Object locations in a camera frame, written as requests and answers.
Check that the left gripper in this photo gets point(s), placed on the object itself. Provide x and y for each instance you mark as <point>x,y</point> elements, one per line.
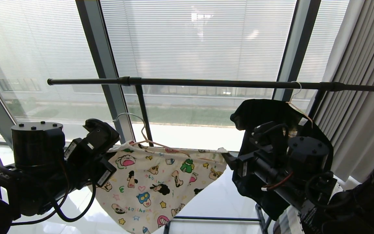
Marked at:
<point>89,172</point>

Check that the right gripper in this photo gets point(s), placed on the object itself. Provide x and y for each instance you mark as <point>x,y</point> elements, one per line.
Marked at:
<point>252,167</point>

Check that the black garment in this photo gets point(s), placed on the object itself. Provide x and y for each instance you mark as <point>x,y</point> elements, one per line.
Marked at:
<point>261,110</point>

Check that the pink clothes hanger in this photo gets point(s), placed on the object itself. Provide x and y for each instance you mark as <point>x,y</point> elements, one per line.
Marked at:
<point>300,112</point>
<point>144,138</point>

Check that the cream printed garment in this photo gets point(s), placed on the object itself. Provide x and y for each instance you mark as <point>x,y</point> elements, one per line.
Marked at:
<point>157,201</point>

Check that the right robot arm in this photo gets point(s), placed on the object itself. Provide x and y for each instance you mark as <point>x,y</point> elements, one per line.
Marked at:
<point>307,152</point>

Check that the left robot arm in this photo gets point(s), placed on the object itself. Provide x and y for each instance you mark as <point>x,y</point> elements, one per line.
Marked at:
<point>37,146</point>

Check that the white laundry basket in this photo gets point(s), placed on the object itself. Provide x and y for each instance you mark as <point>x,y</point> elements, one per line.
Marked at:
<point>287,221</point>

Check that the black clothes rack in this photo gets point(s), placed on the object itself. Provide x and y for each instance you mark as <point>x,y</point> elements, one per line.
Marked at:
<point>206,83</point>

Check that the window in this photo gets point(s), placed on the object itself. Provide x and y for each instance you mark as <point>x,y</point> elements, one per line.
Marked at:
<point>102,48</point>

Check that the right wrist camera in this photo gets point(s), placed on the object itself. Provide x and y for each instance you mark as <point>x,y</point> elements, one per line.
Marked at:
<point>268,139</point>

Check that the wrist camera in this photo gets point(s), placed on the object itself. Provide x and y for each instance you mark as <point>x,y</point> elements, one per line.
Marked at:
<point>99,136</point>
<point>268,139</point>

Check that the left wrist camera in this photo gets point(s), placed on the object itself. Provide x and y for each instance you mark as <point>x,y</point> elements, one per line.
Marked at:
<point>99,136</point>

